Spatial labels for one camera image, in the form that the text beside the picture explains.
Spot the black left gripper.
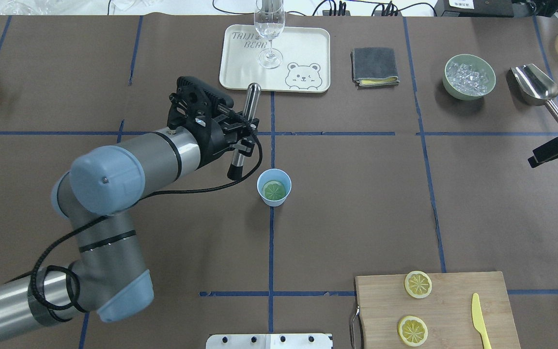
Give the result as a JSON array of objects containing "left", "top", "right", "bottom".
[{"left": 167, "top": 77, "right": 259, "bottom": 168}]

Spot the steel muddler black tip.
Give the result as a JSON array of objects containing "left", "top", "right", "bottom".
[{"left": 227, "top": 82, "right": 262, "bottom": 181}]

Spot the yellow lemon half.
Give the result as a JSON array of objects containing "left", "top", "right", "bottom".
[{"left": 403, "top": 271, "right": 433, "bottom": 299}]

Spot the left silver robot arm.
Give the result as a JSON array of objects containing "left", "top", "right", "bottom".
[{"left": 0, "top": 77, "right": 263, "bottom": 342}]

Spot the light blue plastic cup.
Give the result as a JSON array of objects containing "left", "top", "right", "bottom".
[{"left": 256, "top": 168, "right": 292, "bottom": 207}]

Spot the lemon slice in cup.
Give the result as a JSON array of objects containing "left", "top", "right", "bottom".
[{"left": 261, "top": 180, "right": 287, "bottom": 201}]

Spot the steel ice scoop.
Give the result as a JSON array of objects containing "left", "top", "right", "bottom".
[{"left": 510, "top": 63, "right": 558, "bottom": 124}]

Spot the cream bear tray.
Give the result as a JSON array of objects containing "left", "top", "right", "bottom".
[{"left": 219, "top": 24, "right": 331, "bottom": 93}]

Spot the clear wine glass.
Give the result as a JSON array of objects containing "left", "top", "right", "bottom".
[{"left": 254, "top": 0, "right": 286, "bottom": 69}]

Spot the green bowl of ice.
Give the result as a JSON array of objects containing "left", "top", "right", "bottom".
[{"left": 441, "top": 54, "right": 497, "bottom": 101}]

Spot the grey folded cloth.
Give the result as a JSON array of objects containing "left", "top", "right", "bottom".
[{"left": 351, "top": 47, "right": 400, "bottom": 88}]

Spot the yellow plastic knife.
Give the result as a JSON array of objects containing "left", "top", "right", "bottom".
[{"left": 471, "top": 292, "right": 492, "bottom": 349}]

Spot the wooden cutting board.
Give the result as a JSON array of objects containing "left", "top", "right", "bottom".
[{"left": 355, "top": 271, "right": 520, "bottom": 349}]

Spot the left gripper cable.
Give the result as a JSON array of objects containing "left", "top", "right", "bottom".
[{"left": 30, "top": 133, "right": 263, "bottom": 312}]

